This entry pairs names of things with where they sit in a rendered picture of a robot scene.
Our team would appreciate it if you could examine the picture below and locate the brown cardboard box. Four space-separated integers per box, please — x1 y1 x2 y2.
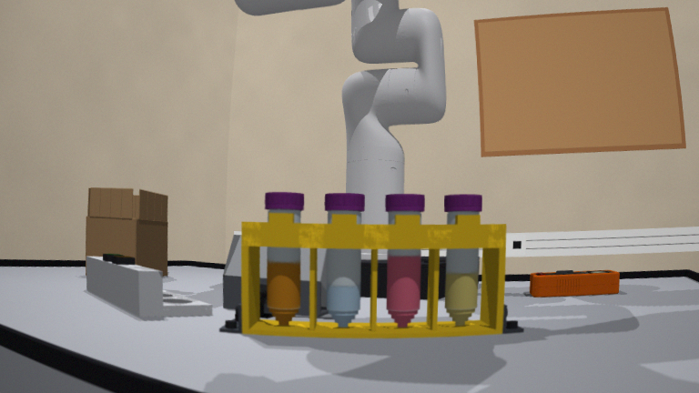
86 187 168 277

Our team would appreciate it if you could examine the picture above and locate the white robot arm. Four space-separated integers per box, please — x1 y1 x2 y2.
235 0 446 225

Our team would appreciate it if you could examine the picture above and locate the purple screw cap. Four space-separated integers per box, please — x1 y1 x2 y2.
265 192 304 211
385 194 425 212
325 193 365 212
444 195 482 212

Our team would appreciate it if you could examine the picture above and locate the black table edge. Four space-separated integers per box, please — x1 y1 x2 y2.
0 259 699 393

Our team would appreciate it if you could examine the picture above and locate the grey button housing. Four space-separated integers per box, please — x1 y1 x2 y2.
223 235 329 318

